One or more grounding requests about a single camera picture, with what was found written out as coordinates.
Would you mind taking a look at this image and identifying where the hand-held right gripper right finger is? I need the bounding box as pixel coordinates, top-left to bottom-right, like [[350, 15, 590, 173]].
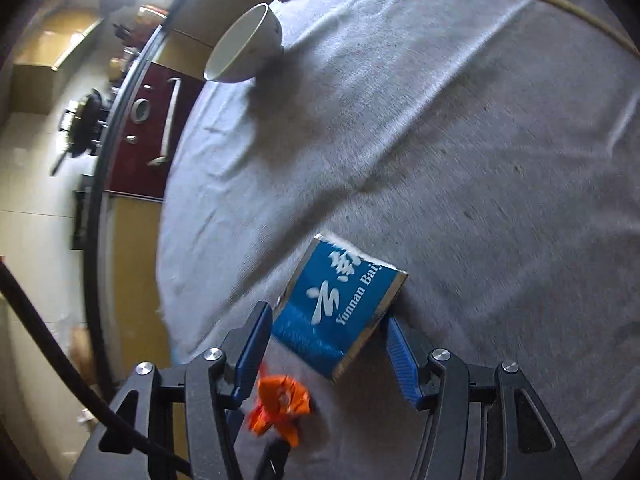
[[384, 315, 583, 480]]

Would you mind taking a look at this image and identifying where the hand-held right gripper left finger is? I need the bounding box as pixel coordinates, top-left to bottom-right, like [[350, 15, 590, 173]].
[[67, 301, 275, 480]]

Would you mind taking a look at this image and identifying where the orange wrapper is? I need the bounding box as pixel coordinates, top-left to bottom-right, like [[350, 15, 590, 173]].
[[247, 366, 313, 448]]

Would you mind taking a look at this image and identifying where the blue cardboard box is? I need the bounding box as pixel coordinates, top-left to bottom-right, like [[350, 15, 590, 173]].
[[270, 231, 408, 385]]

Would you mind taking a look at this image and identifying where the red oven door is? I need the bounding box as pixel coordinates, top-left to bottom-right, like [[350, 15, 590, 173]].
[[102, 62, 206, 203]]

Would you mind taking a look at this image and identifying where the black gas stove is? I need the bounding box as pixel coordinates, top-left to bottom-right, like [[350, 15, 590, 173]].
[[59, 86, 123, 161]]

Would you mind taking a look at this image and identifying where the black wok with lid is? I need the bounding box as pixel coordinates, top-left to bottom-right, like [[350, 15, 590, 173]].
[[49, 89, 108, 177]]

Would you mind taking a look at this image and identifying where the white ceramic bowl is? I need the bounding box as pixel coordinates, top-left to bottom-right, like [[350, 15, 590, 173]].
[[202, 2, 285, 83]]

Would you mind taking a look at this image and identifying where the orange seasoning jar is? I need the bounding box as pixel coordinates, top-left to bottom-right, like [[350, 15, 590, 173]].
[[137, 5, 167, 27]]

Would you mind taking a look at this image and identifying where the black cable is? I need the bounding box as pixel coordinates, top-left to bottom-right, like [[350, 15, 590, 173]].
[[0, 257, 193, 478]]

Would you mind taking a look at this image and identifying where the yellow wall cabinet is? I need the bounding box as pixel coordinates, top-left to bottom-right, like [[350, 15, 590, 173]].
[[12, 7, 103, 116]]

